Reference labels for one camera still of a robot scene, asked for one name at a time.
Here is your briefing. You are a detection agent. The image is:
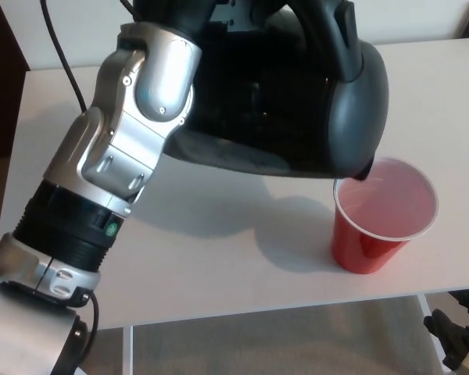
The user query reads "black elbow cable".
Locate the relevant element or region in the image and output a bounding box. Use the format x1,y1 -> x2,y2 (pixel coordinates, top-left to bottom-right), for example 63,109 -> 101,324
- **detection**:
76,291 -> 102,352

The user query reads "red plastic cup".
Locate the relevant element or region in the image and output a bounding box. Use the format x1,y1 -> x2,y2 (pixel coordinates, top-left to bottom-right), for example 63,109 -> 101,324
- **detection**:
331,156 -> 440,274

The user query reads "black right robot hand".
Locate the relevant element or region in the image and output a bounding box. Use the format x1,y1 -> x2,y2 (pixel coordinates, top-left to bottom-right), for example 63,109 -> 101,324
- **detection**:
422,288 -> 469,375

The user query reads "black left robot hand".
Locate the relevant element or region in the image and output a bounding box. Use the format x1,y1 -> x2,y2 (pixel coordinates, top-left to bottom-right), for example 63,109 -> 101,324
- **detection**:
132,0 -> 240,45

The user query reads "dark brown wooden panel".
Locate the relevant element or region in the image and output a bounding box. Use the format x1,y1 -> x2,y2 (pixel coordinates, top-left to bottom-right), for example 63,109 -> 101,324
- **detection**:
0,0 -> 28,159

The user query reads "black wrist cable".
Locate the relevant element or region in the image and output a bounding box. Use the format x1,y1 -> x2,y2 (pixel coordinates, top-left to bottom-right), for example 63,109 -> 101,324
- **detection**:
38,0 -> 90,115

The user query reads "black electric kettle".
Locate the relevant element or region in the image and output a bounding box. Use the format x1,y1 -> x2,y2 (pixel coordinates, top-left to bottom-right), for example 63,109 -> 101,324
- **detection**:
162,0 -> 390,184

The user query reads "white table leg frame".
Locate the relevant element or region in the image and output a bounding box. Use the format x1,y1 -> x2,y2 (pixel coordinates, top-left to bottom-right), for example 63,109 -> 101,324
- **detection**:
417,292 -> 435,318
123,326 -> 136,375

